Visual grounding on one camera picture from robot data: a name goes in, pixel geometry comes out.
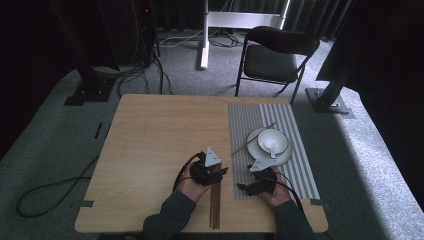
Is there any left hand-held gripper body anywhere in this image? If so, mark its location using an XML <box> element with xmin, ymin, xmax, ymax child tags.
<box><xmin>189</xmin><ymin>146</ymin><xmax>223</xmax><ymax>187</ymax></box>

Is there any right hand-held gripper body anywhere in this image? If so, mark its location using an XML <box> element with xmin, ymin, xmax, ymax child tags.
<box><xmin>249</xmin><ymin>158</ymin><xmax>278</xmax><ymax>196</ymax></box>

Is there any white plate with dark rim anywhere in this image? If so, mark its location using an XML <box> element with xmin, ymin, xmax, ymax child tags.
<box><xmin>246</xmin><ymin>127</ymin><xmax>294</xmax><ymax>167</ymax></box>

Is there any person's left hand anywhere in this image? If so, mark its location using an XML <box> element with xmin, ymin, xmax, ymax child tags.
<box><xmin>176</xmin><ymin>165</ymin><xmax>212</xmax><ymax>203</ymax></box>

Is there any person's right hand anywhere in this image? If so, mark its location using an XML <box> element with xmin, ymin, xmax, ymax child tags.
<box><xmin>261</xmin><ymin>169</ymin><xmax>293</xmax><ymax>208</ymax></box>

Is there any white ceramic spoon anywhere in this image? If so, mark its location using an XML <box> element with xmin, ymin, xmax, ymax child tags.
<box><xmin>263</xmin><ymin>138</ymin><xmax>282</xmax><ymax>159</ymax></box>

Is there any white bowl with dark rim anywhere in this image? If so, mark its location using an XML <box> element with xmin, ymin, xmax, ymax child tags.
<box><xmin>257</xmin><ymin>128</ymin><xmax>290</xmax><ymax>156</ymax></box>

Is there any grey striped placemat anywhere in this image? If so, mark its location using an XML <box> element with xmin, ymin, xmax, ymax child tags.
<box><xmin>228</xmin><ymin>103</ymin><xmax>321</xmax><ymax>201</ymax></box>

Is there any black metal stand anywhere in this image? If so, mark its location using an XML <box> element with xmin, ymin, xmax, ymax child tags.
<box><xmin>305</xmin><ymin>63</ymin><xmax>356</xmax><ymax>116</ymax></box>
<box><xmin>49</xmin><ymin>0</ymin><xmax>118</xmax><ymax>107</ymax></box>

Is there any black folding chair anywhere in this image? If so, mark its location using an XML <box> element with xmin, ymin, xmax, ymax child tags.
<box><xmin>234</xmin><ymin>25</ymin><xmax>321</xmax><ymax>106</ymax></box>

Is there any dark cabinet with red light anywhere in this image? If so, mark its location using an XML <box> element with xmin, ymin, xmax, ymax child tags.
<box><xmin>99</xmin><ymin>0</ymin><xmax>158</xmax><ymax>64</ymax></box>

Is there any dark curtain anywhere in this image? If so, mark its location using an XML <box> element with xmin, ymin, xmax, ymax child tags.
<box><xmin>156</xmin><ymin>0</ymin><xmax>354</xmax><ymax>39</ymax></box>

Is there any left hand-held gripper black cable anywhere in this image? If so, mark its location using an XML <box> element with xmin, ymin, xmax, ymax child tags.
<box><xmin>172</xmin><ymin>151</ymin><xmax>205</xmax><ymax>192</ymax></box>

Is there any bundle of black floor cables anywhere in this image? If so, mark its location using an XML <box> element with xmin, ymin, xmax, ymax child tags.
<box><xmin>93</xmin><ymin>49</ymin><xmax>174</xmax><ymax>98</ymax></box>

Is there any white floor cable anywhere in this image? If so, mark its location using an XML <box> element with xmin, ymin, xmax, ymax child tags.
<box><xmin>159</xmin><ymin>29</ymin><xmax>205</xmax><ymax>48</ymax></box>

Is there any white desk frame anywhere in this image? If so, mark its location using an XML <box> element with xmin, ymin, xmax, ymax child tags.
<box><xmin>199</xmin><ymin>0</ymin><xmax>291</xmax><ymax>70</ymax></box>

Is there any long black floor cable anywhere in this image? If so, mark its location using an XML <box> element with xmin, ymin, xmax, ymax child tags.
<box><xmin>15</xmin><ymin>154</ymin><xmax>101</xmax><ymax>219</ymax></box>

